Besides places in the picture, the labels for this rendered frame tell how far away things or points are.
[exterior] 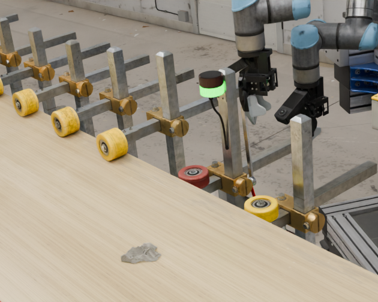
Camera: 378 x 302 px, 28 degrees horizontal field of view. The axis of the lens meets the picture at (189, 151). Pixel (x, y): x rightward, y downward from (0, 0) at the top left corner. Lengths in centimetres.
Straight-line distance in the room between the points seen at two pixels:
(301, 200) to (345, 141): 236
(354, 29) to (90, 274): 103
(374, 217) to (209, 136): 152
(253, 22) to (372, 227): 132
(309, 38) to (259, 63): 21
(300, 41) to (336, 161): 191
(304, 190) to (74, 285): 58
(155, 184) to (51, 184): 28
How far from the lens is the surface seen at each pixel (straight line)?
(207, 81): 183
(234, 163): 196
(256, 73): 196
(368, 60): 264
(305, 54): 211
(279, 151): 214
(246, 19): 190
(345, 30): 218
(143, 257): 163
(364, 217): 306
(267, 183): 377
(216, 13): 595
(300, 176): 178
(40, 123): 242
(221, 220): 174
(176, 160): 217
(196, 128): 443
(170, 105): 210
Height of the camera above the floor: 180
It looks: 26 degrees down
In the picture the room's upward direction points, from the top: 6 degrees counter-clockwise
